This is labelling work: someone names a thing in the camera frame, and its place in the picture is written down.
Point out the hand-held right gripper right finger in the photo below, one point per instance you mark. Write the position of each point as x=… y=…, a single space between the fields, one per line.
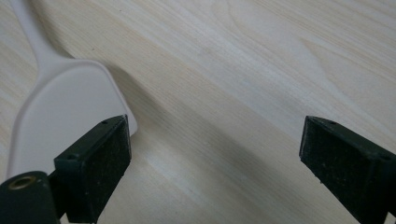
x=351 y=169

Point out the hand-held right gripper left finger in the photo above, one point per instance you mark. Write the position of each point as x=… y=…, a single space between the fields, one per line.
x=93 y=169

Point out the white plastic spatula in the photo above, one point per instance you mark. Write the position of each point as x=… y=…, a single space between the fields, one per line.
x=67 y=116

